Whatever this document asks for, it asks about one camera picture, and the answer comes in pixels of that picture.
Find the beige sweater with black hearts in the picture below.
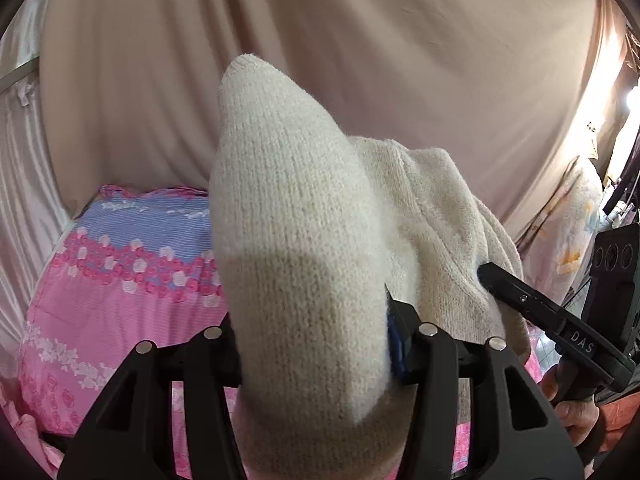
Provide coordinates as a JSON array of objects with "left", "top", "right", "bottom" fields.
[{"left": 209, "top": 55, "right": 530, "bottom": 479}]

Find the person's right hand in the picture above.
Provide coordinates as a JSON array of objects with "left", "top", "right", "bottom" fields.
[{"left": 538, "top": 365, "right": 600, "bottom": 445}]

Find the cluttered dark shelf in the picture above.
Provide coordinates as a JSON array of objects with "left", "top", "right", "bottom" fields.
[{"left": 582, "top": 140, "right": 639, "bottom": 362}]

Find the floral cream pillow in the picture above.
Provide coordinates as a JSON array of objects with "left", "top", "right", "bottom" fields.
[{"left": 516, "top": 156, "right": 603, "bottom": 304}]

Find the pink floral bed sheet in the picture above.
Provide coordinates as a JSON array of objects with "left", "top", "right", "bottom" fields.
[{"left": 0, "top": 184, "right": 547, "bottom": 480}]

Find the white satin curtain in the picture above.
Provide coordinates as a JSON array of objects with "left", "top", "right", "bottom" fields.
[{"left": 1, "top": 0, "right": 70, "bottom": 376}]

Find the beige draped curtain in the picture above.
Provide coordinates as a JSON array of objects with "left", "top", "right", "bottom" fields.
[{"left": 40, "top": 0, "right": 626, "bottom": 236}]

